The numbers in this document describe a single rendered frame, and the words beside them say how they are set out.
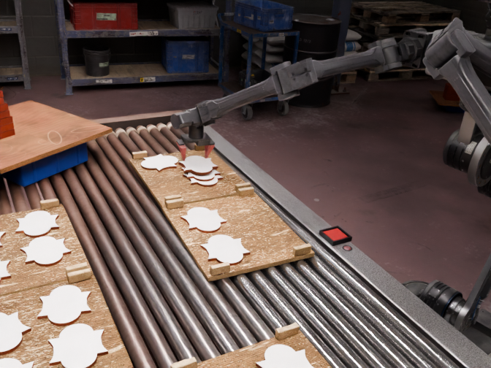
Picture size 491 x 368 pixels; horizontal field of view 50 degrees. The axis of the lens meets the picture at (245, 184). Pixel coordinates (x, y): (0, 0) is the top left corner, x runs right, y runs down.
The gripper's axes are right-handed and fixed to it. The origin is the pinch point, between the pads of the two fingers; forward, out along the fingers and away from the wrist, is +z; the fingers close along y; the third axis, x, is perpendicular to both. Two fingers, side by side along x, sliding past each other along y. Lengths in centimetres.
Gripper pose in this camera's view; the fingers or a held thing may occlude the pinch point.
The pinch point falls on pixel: (195, 158)
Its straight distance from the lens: 208.0
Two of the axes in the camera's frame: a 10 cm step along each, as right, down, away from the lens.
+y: 9.2, -1.2, 3.7
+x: -3.8, -4.6, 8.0
